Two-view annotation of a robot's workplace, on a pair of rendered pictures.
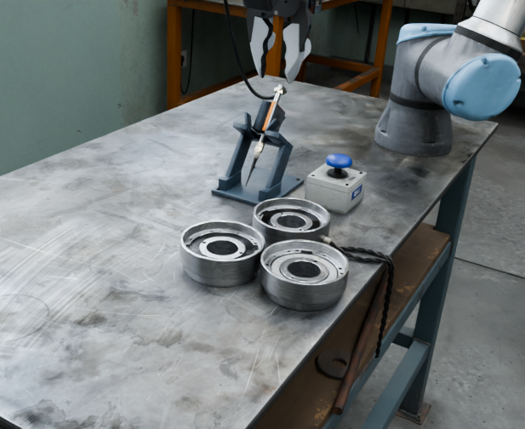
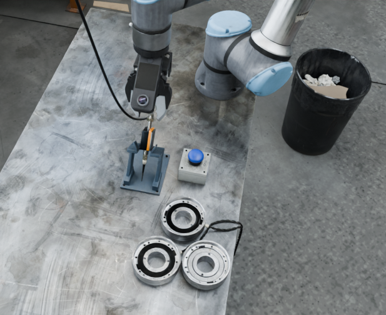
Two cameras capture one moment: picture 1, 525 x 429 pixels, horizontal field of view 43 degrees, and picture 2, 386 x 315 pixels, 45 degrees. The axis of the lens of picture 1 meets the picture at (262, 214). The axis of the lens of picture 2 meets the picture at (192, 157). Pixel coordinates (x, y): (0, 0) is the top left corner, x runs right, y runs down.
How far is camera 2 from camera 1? 64 cm
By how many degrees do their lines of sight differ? 31
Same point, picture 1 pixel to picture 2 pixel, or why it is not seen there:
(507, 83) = (285, 75)
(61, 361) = not seen: outside the picture
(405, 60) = (215, 49)
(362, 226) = (217, 194)
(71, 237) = (59, 267)
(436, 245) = not seen: hidden behind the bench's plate
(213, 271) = (159, 282)
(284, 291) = (202, 287)
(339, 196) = (199, 177)
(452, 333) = not seen: hidden behind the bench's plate
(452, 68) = (252, 72)
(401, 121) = (214, 81)
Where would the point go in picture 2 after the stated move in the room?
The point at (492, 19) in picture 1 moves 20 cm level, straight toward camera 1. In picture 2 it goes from (275, 40) to (284, 99)
